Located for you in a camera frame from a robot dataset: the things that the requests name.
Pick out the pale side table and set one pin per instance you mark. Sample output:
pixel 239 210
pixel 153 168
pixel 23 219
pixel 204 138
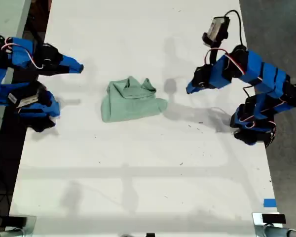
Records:
pixel 5 19

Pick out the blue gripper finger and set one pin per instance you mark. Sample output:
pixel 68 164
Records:
pixel 64 70
pixel 199 87
pixel 72 62
pixel 196 80

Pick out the metal table bracket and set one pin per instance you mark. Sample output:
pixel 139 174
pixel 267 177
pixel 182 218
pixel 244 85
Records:
pixel 30 227
pixel 257 227

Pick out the black labelled camera box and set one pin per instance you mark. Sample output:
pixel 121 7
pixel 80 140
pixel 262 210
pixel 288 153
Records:
pixel 24 100

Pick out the pale green t-shirt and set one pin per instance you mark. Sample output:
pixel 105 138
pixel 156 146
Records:
pixel 128 106

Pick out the black camera stalk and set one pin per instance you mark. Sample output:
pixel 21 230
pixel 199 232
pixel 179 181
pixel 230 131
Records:
pixel 214 53

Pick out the short blue tape strip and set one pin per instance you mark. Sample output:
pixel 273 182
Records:
pixel 270 203

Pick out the grey black camera box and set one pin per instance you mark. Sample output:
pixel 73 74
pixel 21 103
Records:
pixel 215 29

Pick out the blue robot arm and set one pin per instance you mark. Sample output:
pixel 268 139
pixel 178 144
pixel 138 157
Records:
pixel 269 76
pixel 17 53

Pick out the small black box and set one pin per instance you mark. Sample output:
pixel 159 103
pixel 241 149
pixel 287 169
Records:
pixel 16 221
pixel 273 218

